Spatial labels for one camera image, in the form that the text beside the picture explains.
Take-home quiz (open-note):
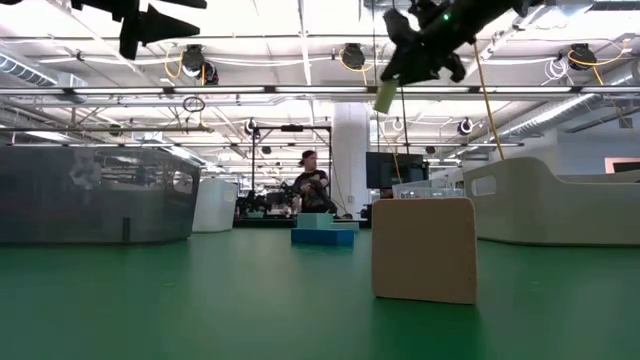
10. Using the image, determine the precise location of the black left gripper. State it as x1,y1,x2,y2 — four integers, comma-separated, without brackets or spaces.
69,0,208,61

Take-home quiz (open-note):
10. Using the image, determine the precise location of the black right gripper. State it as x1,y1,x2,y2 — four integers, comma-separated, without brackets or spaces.
379,0,519,87

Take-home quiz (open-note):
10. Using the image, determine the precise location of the light green block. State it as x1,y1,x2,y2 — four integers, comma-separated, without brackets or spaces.
373,78,400,115

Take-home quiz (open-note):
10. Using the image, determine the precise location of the long light strip bar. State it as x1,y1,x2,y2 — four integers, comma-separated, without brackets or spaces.
0,85,640,97

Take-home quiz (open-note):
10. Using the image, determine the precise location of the black computer monitor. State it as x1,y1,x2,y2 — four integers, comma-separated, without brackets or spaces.
365,151,430,190

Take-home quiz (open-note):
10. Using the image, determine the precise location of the white building pillar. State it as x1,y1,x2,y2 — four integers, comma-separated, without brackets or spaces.
331,102,372,219

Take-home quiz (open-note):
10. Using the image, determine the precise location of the clear plastic bin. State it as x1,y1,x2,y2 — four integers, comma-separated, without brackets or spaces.
391,179,466,200

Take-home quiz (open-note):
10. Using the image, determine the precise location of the person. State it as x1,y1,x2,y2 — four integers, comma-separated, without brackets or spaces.
291,149,339,217

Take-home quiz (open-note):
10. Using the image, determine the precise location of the white plastic bin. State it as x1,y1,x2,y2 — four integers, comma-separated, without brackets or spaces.
462,156,640,247
191,178,240,234

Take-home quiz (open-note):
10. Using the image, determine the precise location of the translucent grey plastic bin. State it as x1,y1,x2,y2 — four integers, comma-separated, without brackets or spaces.
0,145,202,246

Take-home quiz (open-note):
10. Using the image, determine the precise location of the thin tan wooden block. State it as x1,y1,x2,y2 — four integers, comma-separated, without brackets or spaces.
371,196,478,306

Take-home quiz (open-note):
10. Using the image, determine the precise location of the black background robot station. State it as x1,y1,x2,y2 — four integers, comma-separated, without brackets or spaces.
234,188,297,220

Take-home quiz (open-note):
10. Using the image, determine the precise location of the blue block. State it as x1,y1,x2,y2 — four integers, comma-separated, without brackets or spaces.
290,227,356,247

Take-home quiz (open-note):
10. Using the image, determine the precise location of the black hanging cable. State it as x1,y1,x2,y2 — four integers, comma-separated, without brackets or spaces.
399,83,411,156

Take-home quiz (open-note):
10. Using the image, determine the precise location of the black cable loop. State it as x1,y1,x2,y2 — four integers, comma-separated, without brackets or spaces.
181,95,207,114

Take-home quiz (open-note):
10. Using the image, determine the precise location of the yellow hanging cable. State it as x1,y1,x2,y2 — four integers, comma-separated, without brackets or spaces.
472,41,507,162

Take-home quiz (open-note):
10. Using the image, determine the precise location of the black background rig frame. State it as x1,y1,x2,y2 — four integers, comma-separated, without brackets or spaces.
250,124,334,204

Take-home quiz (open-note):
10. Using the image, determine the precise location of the silver ventilation duct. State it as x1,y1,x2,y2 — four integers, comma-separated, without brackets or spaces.
0,51,60,89
499,63,640,139

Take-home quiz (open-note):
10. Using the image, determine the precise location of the black aluminium table frame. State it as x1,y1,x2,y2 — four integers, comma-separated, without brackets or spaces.
232,216,374,230

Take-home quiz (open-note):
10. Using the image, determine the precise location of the white framed wall panel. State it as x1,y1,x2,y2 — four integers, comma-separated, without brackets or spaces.
604,156,640,175

